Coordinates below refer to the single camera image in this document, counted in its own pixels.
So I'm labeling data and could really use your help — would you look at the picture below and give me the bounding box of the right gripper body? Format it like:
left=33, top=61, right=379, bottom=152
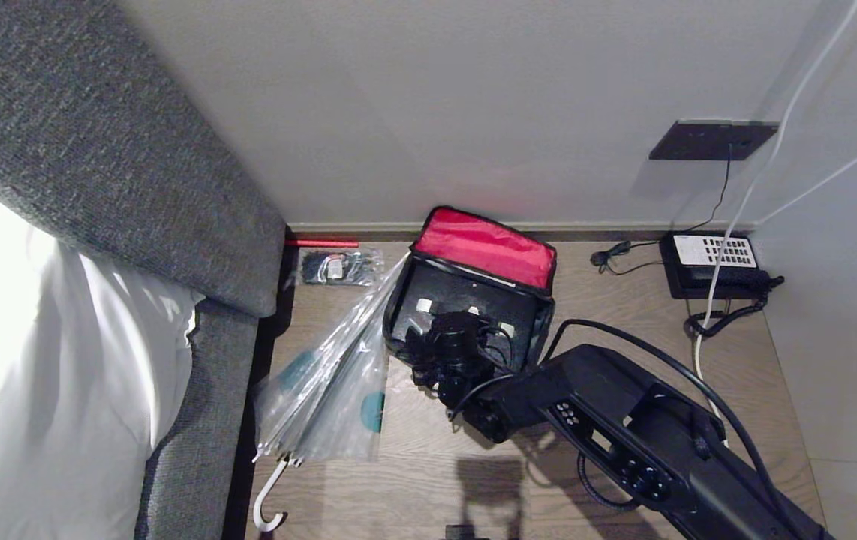
left=427, top=310, right=492, bottom=379

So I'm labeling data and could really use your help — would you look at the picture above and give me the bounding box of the black bag with red lid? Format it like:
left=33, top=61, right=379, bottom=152
left=382, top=253, right=555, bottom=376

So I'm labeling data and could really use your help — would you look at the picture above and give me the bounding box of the red lined bag lid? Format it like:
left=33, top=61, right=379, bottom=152
left=409, top=206, right=558, bottom=298

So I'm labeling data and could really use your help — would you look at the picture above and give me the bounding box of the clear packet with black item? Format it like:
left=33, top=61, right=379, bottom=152
left=298, top=247, right=386, bottom=287

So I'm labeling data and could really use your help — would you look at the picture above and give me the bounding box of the black telephone with white keypad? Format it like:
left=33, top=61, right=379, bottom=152
left=658, top=232, right=785, bottom=301

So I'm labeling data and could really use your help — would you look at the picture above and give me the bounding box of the grey upholstered bed side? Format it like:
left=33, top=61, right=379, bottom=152
left=134, top=298, right=261, bottom=540

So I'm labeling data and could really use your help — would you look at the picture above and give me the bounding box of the white pillow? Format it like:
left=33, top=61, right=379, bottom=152
left=0, top=169, right=206, bottom=540

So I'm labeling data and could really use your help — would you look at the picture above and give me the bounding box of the grey upholstered headboard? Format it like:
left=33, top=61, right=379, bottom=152
left=0, top=0, right=287, bottom=320

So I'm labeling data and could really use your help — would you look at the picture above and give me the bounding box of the transparent umbrella with white handle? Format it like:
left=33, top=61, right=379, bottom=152
left=252, top=253, right=410, bottom=533

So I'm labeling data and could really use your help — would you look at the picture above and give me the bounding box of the black coiled telephone cord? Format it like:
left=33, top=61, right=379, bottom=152
left=685, top=295, right=768, bottom=338

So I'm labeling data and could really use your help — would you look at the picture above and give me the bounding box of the thin black cable with plug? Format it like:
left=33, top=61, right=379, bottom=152
left=591, top=141, right=734, bottom=275

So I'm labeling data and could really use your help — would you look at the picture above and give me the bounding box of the black wall socket plate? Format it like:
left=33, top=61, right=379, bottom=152
left=648, top=120, right=780, bottom=162

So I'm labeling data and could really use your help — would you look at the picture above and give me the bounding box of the white cable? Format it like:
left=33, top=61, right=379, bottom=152
left=754, top=122, right=857, bottom=227
left=693, top=0, right=857, bottom=448

